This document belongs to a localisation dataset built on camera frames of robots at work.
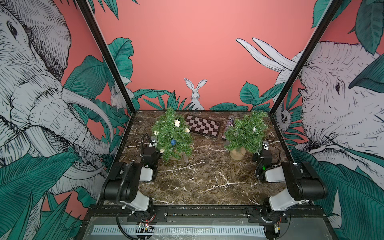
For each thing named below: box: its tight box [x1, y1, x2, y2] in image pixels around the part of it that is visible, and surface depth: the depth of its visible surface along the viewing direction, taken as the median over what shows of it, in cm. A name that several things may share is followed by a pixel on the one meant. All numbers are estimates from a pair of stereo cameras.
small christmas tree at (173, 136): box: [152, 107, 194, 162], surface depth 76 cm
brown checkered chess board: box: [185, 115, 220, 138], surface depth 110 cm
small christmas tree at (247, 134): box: [224, 110, 269, 161], surface depth 76 cm
